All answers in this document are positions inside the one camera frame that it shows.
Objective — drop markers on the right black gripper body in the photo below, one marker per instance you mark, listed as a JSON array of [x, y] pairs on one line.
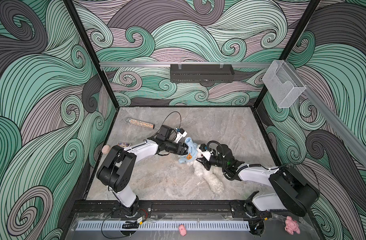
[[214, 161]]

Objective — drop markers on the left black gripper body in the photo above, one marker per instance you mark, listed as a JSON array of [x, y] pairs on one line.
[[172, 147]]

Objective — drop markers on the white teddy bear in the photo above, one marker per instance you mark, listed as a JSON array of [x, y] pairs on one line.
[[202, 168]]

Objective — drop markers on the light blue fleece hoodie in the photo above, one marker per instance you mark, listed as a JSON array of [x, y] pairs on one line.
[[192, 154]]

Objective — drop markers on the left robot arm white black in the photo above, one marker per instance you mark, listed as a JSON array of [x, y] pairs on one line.
[[116, 170]]

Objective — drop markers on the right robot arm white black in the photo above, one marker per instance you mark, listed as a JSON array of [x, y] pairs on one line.
[[289, 190]]

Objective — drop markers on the glass tube with sprinkles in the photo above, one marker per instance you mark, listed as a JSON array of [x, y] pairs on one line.
[[136, 122]]

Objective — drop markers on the small colourful card pack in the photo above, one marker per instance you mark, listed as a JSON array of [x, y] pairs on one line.
[[124, 145]]

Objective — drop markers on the pink round ball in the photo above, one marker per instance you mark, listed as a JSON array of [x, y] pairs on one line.
[[106, 149]]

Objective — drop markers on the small pink toy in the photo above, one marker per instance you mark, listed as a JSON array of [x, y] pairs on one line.
[[182, 230]]

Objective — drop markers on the pink plush pig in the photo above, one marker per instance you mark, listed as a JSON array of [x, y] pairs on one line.
[[291, 226]]

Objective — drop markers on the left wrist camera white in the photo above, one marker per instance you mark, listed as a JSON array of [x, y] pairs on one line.
[[180, 133]]

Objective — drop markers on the black wall tray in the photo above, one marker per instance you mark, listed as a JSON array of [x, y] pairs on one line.
[[201, 74]]

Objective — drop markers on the aluminium rail back wall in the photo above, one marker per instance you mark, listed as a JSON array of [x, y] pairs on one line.
[[142, 64]]

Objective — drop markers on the aluminium rail wall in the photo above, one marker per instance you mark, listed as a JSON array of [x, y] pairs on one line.
[[325, 100], [142, 64]]

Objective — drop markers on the white slotted cable duct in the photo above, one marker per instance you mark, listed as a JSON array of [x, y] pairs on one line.
[[166, 226]]

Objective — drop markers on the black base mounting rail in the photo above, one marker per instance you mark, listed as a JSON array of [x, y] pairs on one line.
[[234, 207]]

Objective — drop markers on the clear plastic wall bin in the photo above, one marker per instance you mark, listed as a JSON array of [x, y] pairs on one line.
[[283, 83]]

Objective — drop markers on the aluminium rail right wall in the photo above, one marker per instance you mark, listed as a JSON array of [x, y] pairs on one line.
[[325, 100]]

